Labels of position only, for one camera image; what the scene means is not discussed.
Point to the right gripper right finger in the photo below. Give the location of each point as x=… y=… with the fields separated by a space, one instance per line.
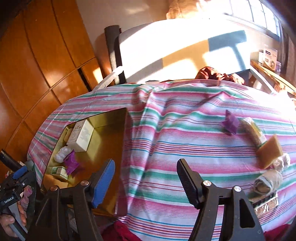
x=239 y=219

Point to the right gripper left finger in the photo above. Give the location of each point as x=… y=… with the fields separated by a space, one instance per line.
x=66 y=214

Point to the grain snack packet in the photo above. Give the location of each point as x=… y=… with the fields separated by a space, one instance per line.
x=264 y=204

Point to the small green white carton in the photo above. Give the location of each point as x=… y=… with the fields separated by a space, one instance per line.
x=59 y=172

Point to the clear plastic bag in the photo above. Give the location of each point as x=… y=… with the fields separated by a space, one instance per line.
x=62 y=154

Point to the cream tea carton box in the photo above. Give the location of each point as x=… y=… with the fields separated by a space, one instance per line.
x=80 y=136

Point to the white plastic bag ball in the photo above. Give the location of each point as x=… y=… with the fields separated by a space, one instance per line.
x=282 y=162

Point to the packaged bread snack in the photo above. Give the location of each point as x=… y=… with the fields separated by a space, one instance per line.
x=253 y=131

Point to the large yellow sponge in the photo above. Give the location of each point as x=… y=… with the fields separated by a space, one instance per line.
x=49 y=181

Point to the square yellow sponge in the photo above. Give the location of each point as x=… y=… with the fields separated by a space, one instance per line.
x=69 y=131

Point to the person's left hand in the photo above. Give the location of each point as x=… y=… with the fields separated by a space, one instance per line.
x=14 y=204

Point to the red blanket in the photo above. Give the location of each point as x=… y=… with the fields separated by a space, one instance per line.
x=119 y=231

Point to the rolled white sock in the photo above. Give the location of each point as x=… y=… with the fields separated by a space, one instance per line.
x=267 y=183

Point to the gold tin box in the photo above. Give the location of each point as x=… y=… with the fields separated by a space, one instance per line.
x=107 y=142

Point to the upright yellow sponge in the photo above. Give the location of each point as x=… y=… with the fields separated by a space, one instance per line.
x=269 y=152

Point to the striped bed sheet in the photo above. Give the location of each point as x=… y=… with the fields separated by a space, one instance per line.
x=181 y=119

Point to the purple foil wrapper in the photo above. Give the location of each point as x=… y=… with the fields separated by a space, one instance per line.
x=231 y=123

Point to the wooden wardrobe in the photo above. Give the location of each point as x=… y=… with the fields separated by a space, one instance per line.
x=46 y=59

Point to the wooden side table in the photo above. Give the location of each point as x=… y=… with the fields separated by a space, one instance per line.
x=275 y=77

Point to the dark red clothes heap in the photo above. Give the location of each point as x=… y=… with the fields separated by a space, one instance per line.
x=210 y=73

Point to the sunlit bed mattress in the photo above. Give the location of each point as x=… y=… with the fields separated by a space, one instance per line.
x=179 y=48

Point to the white blue product box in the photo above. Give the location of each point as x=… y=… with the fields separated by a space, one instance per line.
x=270 y=57

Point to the orange patterned pillow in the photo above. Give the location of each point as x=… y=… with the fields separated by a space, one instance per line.
x=185 y=8

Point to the dark bed headboard post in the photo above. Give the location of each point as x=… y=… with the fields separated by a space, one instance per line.
x=112 y=40

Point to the window frame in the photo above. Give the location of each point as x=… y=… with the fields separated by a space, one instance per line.
x=254 y=12

